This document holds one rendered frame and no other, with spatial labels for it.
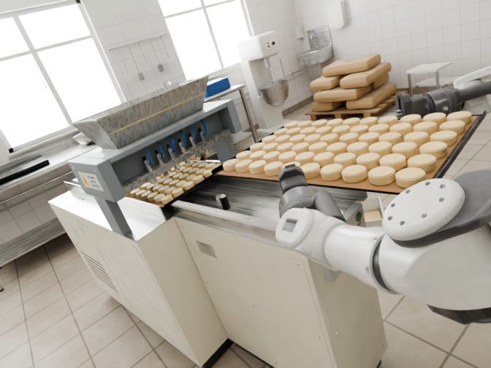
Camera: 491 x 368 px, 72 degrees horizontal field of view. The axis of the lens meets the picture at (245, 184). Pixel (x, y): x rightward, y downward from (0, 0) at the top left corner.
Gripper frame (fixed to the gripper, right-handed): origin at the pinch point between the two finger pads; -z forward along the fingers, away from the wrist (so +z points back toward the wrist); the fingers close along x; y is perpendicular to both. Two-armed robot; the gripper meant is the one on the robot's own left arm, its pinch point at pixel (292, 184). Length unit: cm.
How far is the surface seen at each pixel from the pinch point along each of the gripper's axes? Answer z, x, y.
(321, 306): -7.6, -46.1, 0.7
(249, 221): -22.9, -19.5, 15.4
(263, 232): -19.2, -22.5, 11.8
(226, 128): -94, -4, 21
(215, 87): -377, -15, 49
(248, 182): -64, -24, 16
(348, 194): -29.9, -23.3, -18.5
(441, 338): -36, -109, -48
